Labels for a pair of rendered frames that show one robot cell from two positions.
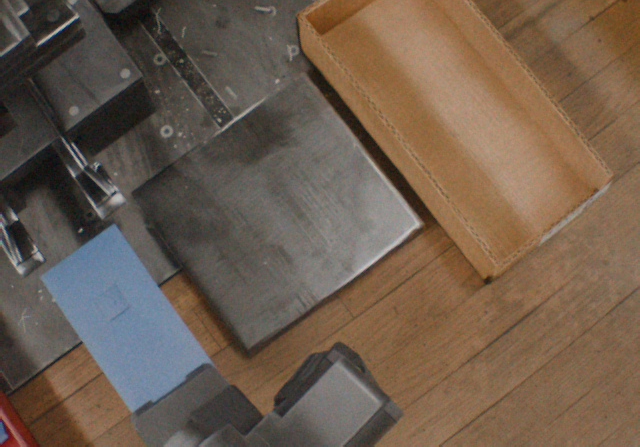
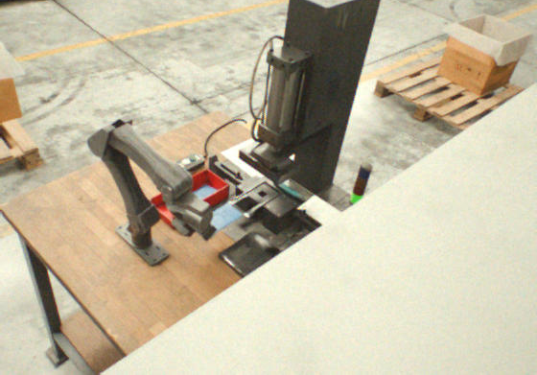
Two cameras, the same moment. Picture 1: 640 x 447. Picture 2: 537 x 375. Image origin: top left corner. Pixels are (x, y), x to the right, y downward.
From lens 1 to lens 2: 0.92 m
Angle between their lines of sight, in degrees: 47
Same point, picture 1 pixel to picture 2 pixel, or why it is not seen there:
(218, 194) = (256, 245)
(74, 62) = (279, 205)
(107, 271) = (231, 214)
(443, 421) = (205, 298)
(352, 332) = (227, 277)
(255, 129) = (274, 250)
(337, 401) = (199, 204)
